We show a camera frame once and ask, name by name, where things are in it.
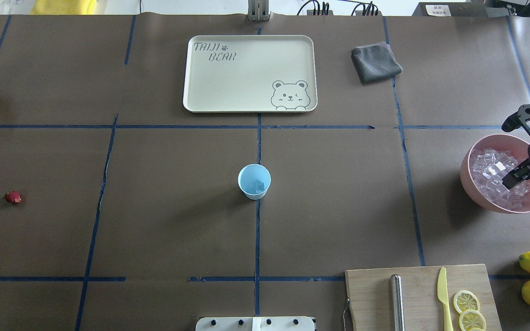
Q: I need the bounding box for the pile of clear ice cubes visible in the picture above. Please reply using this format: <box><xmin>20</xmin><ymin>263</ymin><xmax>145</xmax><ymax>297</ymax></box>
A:
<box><xmin>469</xmin><ymin>148</ymin><xmax>530</xmax><ymax>210</ymax></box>

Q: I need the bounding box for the light blue plastic cup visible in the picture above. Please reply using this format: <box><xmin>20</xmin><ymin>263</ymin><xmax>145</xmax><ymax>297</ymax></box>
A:
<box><xmin>237</xmin><ymin>164</ymin><xmax>271</xmax><ymax>200</ymax></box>

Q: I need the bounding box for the pink bowl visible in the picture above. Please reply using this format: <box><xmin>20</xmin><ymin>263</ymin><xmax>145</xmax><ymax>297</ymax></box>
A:
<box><xmin>459</xmin><ymin>134</ymin><xmax>530</xmax><ymax>214</ymax></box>

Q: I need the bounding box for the lemon slice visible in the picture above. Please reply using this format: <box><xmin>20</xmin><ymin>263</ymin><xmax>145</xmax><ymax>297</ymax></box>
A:
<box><xmin>458</xmin><ymin>309</ymin><xmax>487</xmax><ymax>331</ymax></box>
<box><xmin>452</xmin><ymin>290</ymin><xmax>480</xmax><ymax>314</ymax></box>

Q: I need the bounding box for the yellow plastic knife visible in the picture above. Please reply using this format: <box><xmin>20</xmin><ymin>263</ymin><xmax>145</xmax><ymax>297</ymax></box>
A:
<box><xmin>436</xmin><ymin>267</ymin><xmax>454</xmax><ymax>331</ymax></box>

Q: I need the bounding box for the bamboo cutting board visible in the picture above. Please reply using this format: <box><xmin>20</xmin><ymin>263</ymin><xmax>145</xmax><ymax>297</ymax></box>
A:
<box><xmin>345</xmin><ymin>264</ymin><xmax>502</xmax><ymax>331</ymax></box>

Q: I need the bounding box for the steel muddler black tip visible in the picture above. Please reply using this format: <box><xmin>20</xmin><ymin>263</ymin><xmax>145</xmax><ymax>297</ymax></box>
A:
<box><xmin>390</xmin><ymin>274</ymin><xmax>405</xmax><ymax>331</ymax></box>

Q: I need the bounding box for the grey folded cloth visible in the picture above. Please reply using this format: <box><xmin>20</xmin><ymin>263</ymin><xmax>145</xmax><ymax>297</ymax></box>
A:
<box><xmin>351</xmin><ymin>42</ymin><xmax>403</xmax><ymax>84</ymax></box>

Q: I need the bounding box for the cream bear serving tray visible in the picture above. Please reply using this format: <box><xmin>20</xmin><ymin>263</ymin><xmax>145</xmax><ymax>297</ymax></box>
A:
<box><xmin>182</xmin><ymin>35</ymin><xmax>318</xmax><ymax>114</ymax></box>

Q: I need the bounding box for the red strawberry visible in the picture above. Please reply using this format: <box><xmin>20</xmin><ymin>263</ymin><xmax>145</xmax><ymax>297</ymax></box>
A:
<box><xmin>4</xmin><ymin>190</ymin><xmax>23</xmax><ymax>205</ymax></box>

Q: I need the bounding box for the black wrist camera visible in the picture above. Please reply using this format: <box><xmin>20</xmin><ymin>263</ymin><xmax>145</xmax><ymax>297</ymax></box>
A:
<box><xmin>501</xmin><ymin>103</ymin><xmax>530</xmax><ymax>134</ymax></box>

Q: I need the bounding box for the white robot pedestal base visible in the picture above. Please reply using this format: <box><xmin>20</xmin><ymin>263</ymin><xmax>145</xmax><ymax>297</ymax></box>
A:
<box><xmin>195</xmin><ymin>316</ymin><xmax>317</xmax><ymax>331</ymax></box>

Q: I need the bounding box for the aluminium frame post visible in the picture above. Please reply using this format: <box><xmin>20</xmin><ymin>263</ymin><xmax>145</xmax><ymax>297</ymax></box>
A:
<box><xmin>248</xmin><ymin>0</ymin><xmax>271</xmax><ymax>22</ymax></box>

